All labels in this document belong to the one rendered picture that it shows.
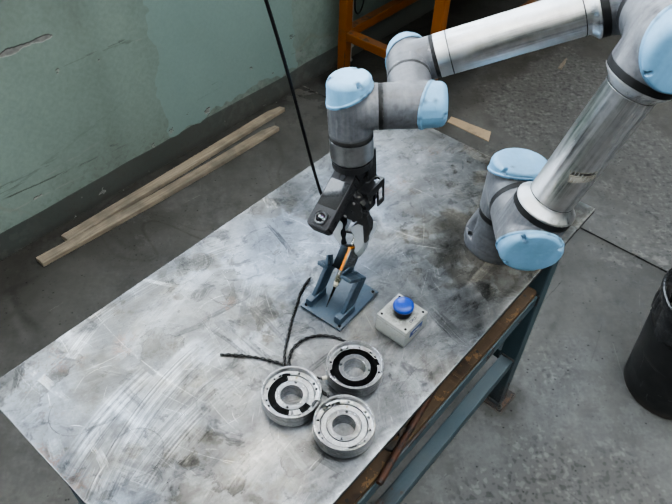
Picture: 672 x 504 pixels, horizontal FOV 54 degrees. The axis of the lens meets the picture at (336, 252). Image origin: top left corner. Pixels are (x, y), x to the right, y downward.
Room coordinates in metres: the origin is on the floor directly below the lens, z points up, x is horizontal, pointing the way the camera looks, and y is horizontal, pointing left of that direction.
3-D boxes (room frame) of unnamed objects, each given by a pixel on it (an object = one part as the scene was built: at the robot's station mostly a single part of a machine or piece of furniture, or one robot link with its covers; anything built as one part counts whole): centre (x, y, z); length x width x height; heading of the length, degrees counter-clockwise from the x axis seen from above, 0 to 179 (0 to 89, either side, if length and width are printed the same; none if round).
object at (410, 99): (0.93, -0.11, 1.23); 0.11 x 0.11 x 0.08; 0
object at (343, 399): (0.56, -0.03, 0.82); 0.10 x 0.10 x 0.04
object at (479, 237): (1.05, -0.36, 0.85); 0.15 x 0.15 x 0.10
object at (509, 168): (1.04, -0.36, 0.97); 0.13 x 0.12 x 0.14; 0
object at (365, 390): (0.68, -0.04, 0.82); 0.10 x 0.10 x 0.04
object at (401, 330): (0.80, -0.14, 0.82); 0.08 x 0.07 x 0.05; 141
